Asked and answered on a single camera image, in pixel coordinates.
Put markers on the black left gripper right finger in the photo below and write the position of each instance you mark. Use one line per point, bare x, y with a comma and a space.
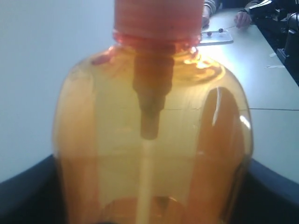
266, 198

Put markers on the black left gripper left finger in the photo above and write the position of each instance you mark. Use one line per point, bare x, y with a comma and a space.
33, 196

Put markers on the orange dish soap bottle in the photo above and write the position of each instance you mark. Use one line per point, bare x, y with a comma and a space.
151, 130

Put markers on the person's hand in background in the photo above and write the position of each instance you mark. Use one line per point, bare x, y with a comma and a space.
242, 19

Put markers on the grey tray in background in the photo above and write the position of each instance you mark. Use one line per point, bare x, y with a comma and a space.
215, 37

